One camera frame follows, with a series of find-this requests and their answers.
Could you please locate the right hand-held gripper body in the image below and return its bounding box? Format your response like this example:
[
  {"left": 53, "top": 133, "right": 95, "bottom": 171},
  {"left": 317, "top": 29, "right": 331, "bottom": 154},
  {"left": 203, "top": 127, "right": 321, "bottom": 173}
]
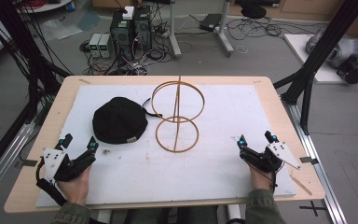
[{"left": 239, "top": 141, "right": 302, "bottom": 174}]

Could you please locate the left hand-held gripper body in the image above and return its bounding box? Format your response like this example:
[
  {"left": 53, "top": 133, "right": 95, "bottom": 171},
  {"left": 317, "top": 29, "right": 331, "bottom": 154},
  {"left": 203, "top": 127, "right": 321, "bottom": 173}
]
[{"left": 42, "top": 147, "right": 97, "bottom": 183}]

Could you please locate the person's right hand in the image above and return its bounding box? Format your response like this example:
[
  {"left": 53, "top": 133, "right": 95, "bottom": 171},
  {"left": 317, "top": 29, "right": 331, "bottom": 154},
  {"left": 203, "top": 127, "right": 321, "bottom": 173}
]
[{"left": 248, "top": 162, "right": 275, "bottom": 192}]

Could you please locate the person's left hand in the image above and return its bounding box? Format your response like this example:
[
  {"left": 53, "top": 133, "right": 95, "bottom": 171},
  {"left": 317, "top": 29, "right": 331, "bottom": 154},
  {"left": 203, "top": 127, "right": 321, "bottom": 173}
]
[{"left": 56, "top": 165, "right": 91, "bottom": 206}]

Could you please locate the black hat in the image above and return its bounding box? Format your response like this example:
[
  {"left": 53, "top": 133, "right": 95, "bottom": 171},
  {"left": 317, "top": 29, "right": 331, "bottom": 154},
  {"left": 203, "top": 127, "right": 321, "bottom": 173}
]
[{"left": 91, "top": 96, "right": 163, "bottom": 146}]

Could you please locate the thin wooden stick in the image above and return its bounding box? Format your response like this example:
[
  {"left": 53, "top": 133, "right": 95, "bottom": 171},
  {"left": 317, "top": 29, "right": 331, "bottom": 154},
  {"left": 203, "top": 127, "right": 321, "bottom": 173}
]
[{"left": 288, "top": 174, "right": 313, "bottom": 197}]

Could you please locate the white foam mat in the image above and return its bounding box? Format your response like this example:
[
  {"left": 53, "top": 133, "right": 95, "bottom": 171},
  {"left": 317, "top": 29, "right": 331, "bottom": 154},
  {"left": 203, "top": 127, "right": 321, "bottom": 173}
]
[{"left": 34, "top": 83, "right": 297, "bottom": 208}]

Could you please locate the white floor board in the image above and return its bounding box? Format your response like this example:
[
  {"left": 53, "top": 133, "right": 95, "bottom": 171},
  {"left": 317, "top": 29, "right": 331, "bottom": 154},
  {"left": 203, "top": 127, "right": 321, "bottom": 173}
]
[{"left": 283, "top": 33, "right": 358, "bottom": 85}]

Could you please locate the white power supply unit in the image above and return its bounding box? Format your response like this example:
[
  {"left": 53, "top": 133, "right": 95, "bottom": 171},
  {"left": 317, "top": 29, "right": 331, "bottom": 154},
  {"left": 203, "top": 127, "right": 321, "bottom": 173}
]
[
  {"left": 88, "top": 33, "right": 103, "bottom": 58},
  {"left": 98, "top": 33, "right": 113, "bottom": 59}
]

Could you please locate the black device on board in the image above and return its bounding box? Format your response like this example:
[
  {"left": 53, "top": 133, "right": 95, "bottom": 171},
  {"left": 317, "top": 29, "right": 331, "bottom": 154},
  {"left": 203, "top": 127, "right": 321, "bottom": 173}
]
[{"left": 336, "top": 55, "right": 358, "bottom": 85}]

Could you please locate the grey robot head shell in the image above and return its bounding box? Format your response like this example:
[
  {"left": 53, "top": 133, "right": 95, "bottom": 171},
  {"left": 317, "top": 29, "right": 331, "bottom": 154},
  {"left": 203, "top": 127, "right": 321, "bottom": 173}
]
[{"left": 305, "top": 27, "right": 358, "bottom": 69}]

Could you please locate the white table stand leg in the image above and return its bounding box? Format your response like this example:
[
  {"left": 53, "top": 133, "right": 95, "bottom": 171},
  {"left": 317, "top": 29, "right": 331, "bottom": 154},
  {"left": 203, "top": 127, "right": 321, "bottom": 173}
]
[
  {"left": 214, "top": 0, "right": 235, "bottom": 58},
  {"left": 167, "top": 0, "right": 183, "bottom": 61}
]

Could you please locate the black computer tower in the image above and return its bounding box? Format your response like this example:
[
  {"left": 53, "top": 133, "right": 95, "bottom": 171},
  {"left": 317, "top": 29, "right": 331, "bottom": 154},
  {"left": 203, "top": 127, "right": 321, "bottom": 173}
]
[
  {"left": 132, "top": 5, "right": 154, "bottom": 53},
  {"left": 109, "top": 7, "right": 135, "bottom": 61}
]

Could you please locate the flat black box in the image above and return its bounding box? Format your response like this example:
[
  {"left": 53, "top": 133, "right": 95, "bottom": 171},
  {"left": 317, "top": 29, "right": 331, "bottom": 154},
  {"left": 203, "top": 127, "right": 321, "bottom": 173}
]
[{"left": 199, "top": 12, "right": 224, "bottom": 33}]

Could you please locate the black stool base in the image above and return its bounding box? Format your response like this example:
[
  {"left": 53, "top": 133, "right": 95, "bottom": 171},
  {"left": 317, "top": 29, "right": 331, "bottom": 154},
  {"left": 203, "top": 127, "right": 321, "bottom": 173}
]
[{"left": 240, "top": 4, "right": 268, "bottom": 20}]

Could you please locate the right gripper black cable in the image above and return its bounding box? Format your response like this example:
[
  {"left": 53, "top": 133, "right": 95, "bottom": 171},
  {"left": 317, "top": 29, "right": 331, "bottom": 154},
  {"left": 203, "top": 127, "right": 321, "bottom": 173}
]
[{"left": 249, "top": 161, "right": 285, "bottom": 194}]

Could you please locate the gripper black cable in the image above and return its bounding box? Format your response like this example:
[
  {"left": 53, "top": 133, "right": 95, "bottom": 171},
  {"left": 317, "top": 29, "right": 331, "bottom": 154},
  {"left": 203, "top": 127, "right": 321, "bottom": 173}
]
[
  {"left": 249, "top": 161, "right": 285, "bottom": 194},
  {"left": 34, "top": 158, "right": 68, "bottom": 207}
]

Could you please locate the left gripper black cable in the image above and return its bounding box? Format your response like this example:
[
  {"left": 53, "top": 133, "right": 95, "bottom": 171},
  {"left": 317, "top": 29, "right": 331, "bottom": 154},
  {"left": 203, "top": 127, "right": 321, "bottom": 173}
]
[{"left": 34, "top": 158, "right": 68, "bottom": 207}]

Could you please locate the aluminium rail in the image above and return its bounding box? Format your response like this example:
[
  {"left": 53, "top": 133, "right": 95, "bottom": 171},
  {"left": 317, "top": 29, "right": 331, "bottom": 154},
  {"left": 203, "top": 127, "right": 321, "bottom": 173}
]
[
  {"left": 281, "top": 98, "right": 349, "bottom": 224},
  {"left": 0, "top": 121, "right": 37, "bottom": 209}
]

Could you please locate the wooden ring hat stand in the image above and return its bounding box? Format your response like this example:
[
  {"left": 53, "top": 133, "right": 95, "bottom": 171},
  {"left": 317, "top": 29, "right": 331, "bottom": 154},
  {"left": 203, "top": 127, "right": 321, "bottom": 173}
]
[{"left": 150, "top": 75, "right": 206, "bottom": 154}]

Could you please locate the black metal frame post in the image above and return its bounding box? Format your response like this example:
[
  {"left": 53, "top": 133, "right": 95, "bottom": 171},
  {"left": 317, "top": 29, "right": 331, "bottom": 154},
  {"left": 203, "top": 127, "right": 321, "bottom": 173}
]
[
  {"left": 0, "top": 0, "right": 73, "bottom": 125},
  {"left": 272, "top": 0, "right": 358, "bottom": 136}
]

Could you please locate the tangle of floor cables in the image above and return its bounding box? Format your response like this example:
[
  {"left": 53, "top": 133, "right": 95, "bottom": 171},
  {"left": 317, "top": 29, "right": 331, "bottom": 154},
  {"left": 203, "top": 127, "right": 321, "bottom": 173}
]
[{"left": 79, "top": 6, "right": 181, "bottom": 77}]

